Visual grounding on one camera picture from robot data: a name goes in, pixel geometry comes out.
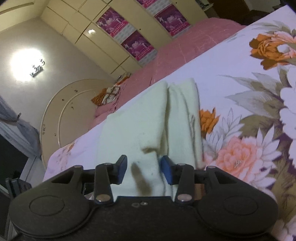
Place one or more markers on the floral white bedsheet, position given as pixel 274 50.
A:
pixel 246 87

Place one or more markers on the dark wooden door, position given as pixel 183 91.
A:
pixel 244 12

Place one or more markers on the cream built-in wardrobe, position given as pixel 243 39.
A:
pixel 76 21

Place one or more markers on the upper right magenta poster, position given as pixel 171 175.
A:
pixel 154 6

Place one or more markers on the lower right magenta poster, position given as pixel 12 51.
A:
pixel 172 20

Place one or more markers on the orange patterned pillow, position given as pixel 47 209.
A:
pixel 106 96

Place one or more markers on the grey curtain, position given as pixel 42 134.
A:
pixel 19 133

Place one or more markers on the lower left magenta poster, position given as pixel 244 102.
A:
pixel 140 48

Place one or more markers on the corner open shelves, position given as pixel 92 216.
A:
pixel 204 4

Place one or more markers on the cream round headboard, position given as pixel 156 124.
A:
pixel 69 114

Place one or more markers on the wall lamp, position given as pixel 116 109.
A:
pixel 37 68

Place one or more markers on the pale green small garment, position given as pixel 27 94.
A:
pixel 164 121

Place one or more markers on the magenta poster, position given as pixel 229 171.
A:
pixel 140 48
pixel 154 6
pixel 115 25
pixel 172 20

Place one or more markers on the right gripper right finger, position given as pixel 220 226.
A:
pixel 182 175

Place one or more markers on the pink quilted bedspread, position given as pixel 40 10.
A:
pixel 197 40

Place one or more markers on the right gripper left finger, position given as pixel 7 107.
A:
pixel 105 175

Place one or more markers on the upper left magenta poster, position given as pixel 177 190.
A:
pixel 115 25

